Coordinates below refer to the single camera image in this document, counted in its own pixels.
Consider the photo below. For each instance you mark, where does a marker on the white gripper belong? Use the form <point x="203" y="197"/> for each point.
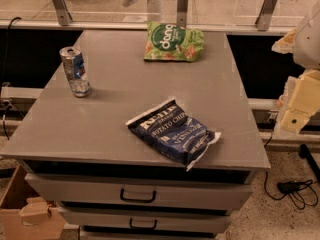
<point x="308" y="42"/>

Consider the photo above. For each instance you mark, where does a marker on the silver blue redbull can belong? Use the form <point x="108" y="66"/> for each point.
<point x="74" y="68"/>

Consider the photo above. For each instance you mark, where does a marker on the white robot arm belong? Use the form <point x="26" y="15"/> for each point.
<point x="303" y="42"/>

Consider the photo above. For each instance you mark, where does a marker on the blue potato chip bag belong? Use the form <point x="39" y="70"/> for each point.
<point x="170" y="131"/>

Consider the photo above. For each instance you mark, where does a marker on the green rice chip bag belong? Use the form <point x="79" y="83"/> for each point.
<point x="169" y="42"/>

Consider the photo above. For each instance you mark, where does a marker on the grey drawer cabinet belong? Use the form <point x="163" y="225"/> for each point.
<point x="80" y="153"/>

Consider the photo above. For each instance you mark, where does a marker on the cardboard box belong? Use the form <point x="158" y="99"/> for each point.
<point x="25" y="215"/>

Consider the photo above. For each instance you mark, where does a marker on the black power adapter with cable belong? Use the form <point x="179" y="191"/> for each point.
<point x="292" y="190"/>

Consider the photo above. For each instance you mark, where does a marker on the right metal bracket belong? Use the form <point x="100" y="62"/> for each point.
<point x="263" y="20"/>

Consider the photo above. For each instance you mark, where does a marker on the metal bracket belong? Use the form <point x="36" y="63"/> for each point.
<point x="263" y="20"/>
<point x="63" y="16"/>
<point x="182" y="9"/>

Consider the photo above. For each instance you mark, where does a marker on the middle metal bracket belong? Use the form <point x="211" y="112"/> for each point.
<point x="182" y="9"/>

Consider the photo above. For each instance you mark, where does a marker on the black lower drawer handle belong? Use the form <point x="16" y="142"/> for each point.
<point x="143" y="224"/>

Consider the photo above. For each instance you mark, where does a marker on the black drawer handle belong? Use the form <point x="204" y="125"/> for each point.
<point x="137" y="197"/>
<point x="143" y="224"/>

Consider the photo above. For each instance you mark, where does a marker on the black top drawer handle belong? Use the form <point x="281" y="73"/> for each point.
<point x="137" y="197"/>

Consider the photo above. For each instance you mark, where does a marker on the left metal bracket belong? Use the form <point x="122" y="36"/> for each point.
<point x="63" y="16"/>

